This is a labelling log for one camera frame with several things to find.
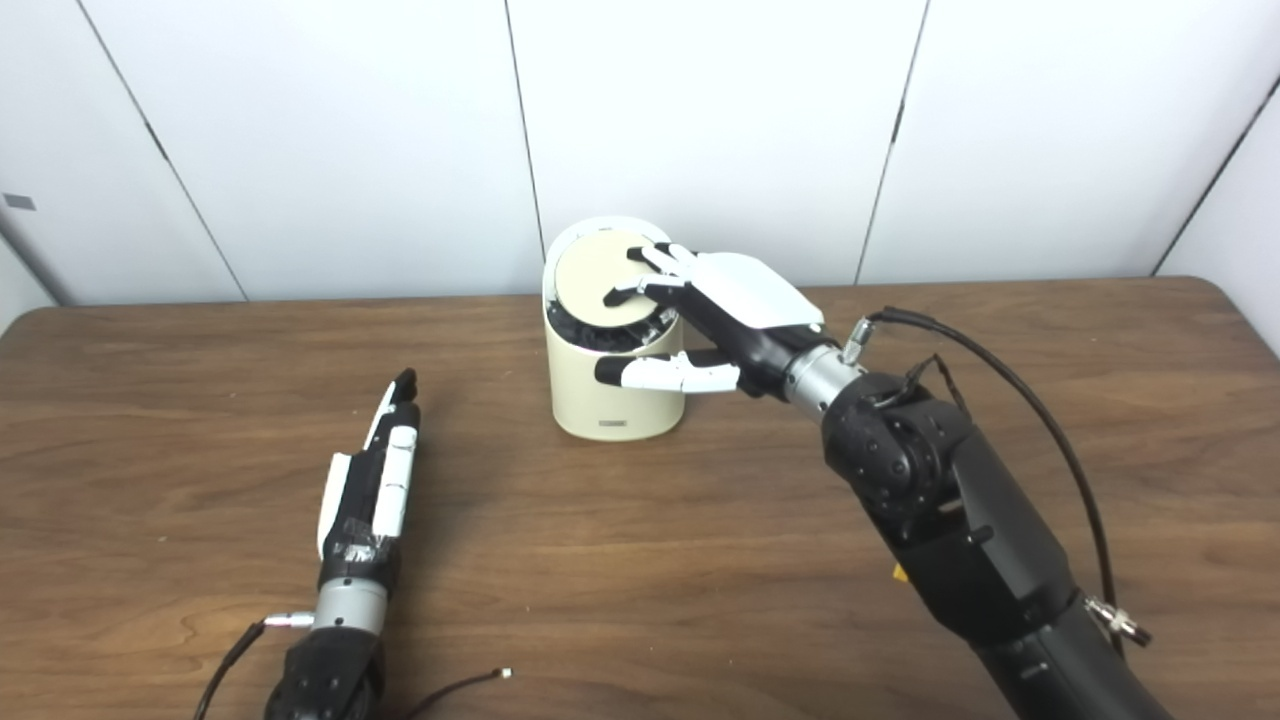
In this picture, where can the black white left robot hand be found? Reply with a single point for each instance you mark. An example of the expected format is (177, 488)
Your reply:
(360, 510)

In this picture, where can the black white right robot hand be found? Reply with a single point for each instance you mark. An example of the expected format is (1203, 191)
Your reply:
(750, 300)

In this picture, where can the cream round bin lid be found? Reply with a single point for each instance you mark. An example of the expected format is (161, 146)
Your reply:
(590, 275)

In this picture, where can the cream-colored round trash bin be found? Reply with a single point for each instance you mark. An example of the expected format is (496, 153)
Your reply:
(600, 400)

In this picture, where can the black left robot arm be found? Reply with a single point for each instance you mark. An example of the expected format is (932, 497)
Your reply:
(335, 660)

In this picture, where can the black trash bag liner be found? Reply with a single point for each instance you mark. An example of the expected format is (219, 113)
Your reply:
(590, 338)

